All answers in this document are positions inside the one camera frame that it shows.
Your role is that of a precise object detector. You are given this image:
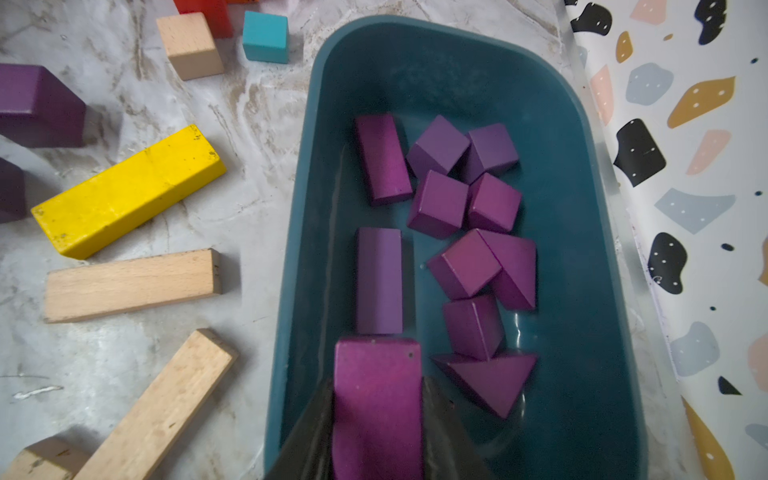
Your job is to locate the teal small cube block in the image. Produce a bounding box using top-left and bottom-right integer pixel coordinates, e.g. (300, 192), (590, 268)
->
(242, 11), (289, 64)

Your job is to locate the purple rectangular block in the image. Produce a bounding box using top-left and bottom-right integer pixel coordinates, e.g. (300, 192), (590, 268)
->
(355, 114), (413, 206)
(332, 337), (424, 479)

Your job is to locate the purple cube block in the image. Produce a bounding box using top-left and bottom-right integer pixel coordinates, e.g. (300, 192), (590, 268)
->
(407, 170), (469, 239)
(1, 63), (87, 148)
(467, 173), (522, 233)
(459, 123), (520, 184)
(406, 115), (470, 180)
(427, 229), (501, 300)

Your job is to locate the natural wood flat block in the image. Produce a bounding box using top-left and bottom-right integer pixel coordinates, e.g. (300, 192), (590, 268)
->
(1, 437), (90, 480)

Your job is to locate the purple triangular prism block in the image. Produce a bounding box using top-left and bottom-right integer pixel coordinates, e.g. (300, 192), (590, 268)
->
(478, 230), (537, 310)

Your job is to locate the dark purple triangular block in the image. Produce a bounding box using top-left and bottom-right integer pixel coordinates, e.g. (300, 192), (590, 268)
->
(431, 351), (538, 419)

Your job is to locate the natural wood small cube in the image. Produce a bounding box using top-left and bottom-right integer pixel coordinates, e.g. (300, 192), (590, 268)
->
(156, 12), (225, 81)

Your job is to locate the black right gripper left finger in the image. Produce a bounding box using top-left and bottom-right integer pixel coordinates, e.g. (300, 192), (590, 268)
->
(265, 378), (334, 480)

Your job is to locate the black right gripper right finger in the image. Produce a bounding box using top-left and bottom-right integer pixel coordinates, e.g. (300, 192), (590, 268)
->
(422, 376), (495, 480)

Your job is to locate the teal plastic storage bin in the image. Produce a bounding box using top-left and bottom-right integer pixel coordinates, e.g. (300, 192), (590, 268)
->
(265, 16), (647, 479)

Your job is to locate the natural wood long block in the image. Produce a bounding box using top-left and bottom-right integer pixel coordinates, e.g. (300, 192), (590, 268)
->
(44, 249), (221, 323)

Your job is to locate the long yellow block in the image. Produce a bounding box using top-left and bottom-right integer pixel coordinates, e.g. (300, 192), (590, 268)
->
(31, 124), (226, 260)

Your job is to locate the red cube block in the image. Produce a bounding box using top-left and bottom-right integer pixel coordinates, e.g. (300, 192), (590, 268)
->
(174, 0), (234, 39)

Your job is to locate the natural wood thick block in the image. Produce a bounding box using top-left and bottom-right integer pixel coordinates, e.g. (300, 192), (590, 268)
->
(75, 328), (238, 479)

